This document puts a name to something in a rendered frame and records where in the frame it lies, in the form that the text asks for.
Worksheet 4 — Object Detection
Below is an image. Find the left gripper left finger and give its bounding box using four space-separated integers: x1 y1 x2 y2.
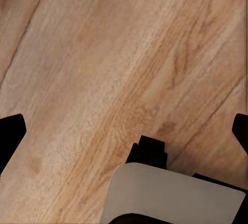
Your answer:
0 114 26 174

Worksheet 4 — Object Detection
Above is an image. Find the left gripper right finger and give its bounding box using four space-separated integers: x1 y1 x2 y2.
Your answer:
232 114 248 154

